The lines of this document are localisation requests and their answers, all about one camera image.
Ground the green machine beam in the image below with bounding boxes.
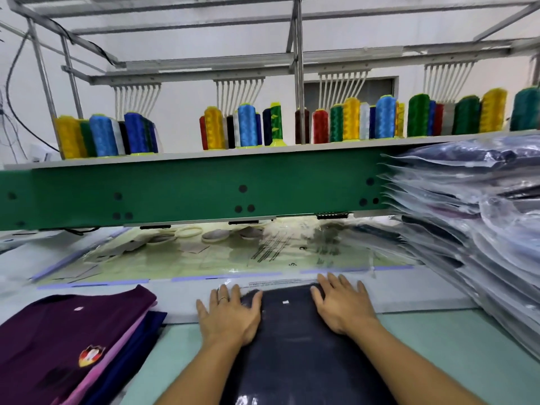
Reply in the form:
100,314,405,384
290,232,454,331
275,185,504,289
0,146,423,231

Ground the grey metal thread rack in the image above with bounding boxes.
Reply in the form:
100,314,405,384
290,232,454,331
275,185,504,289
0,0,540,157

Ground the dark purple shirt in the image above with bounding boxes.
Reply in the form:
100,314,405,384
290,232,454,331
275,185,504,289
0,285,158,405

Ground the person's right hand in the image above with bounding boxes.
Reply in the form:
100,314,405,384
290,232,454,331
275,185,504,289
309,272,379,336

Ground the row of coloured thread spools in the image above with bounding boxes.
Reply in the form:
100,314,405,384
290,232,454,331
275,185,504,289
55,87,540,159

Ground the stack of bagged garments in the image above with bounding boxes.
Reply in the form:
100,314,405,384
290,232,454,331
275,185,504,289
380,134,540,359

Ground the person's left forearm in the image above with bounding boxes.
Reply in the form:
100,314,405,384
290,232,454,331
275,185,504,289
156,337,254,405

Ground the person's right forearm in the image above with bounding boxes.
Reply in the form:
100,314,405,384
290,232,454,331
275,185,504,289
350,320,486,405

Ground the black hanging cable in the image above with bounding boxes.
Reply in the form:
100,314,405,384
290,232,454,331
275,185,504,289
4,33,60,152

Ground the person's left hand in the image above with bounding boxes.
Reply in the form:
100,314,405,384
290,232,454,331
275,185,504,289
196,283,263,349

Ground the navy shirt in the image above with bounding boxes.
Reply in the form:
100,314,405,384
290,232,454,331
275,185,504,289
221,284,398,405

